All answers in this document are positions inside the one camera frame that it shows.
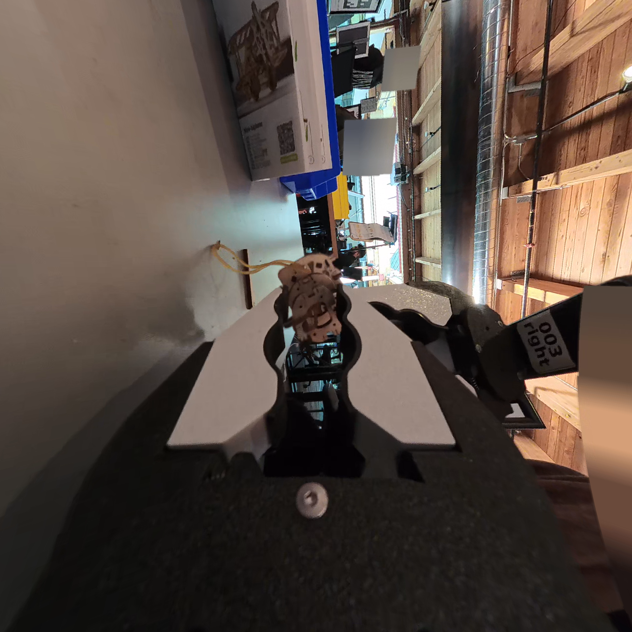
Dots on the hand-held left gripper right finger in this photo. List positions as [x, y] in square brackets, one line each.
[395, 385]

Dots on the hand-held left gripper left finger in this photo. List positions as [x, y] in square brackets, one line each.
[232, 390]

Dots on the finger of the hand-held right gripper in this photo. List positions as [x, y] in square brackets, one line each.
[407, 297]

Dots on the wooden gear model part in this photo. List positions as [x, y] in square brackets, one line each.
[311, 301]

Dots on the yellow rubber band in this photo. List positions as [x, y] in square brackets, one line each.
[237, 264]

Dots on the model kit cardboard box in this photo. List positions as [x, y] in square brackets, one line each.
[271, 89]

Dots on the wooden cutout sheet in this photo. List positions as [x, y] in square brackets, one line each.
[368, 232]

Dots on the framed marker poster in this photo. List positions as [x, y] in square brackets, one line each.
[534, 420]

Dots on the pale wooden strip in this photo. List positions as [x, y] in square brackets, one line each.
[248, 281]

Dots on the yellow plastic bin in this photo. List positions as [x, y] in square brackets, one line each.
[340, 202]

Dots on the black conduit pipe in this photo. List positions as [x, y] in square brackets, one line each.
[538, 148]

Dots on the blue plastic bin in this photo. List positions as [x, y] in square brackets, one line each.
[330, 98]

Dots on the printed marker card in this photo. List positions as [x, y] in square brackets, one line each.
[355, 5]

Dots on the ceiling lamp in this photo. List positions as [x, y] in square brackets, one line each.
[627, 76]

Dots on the silver ventilation duct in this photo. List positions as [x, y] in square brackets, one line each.
[459, 148]
[489, 148]

